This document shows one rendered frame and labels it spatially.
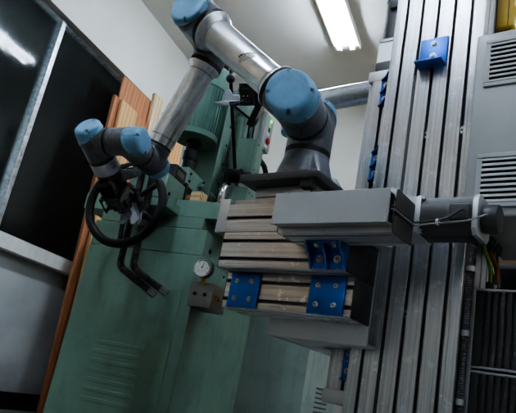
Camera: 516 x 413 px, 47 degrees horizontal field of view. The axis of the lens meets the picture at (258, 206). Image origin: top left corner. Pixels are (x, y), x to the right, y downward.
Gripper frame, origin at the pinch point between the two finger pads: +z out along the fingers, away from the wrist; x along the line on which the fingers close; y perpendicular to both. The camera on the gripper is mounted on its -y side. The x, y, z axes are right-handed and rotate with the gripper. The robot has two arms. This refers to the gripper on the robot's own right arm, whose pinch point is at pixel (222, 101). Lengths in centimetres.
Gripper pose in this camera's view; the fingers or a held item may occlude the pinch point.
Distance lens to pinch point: 228.8
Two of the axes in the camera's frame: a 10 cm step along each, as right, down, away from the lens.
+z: -9.4, -0.8, 3.5
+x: -3.5, 3.0, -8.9
